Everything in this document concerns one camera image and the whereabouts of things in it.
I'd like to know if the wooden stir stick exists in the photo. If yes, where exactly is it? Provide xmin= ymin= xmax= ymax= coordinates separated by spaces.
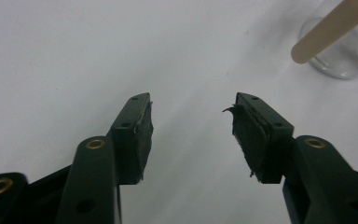
xmin=290 ymin=0 xmax=358 ymax=65

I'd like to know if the clear glass cup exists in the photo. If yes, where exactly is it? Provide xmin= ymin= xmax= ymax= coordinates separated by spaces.
xmin=298 ymin=0 xmax=358 ymax=80

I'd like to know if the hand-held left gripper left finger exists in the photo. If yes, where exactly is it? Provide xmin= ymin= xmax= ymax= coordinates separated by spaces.
xmin=54 ymin=91 xmax=155 ymax=224

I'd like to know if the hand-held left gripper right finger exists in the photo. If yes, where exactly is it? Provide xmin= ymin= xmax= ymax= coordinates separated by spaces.
xmin=223 ymin=91 xmax=358 ymax=224

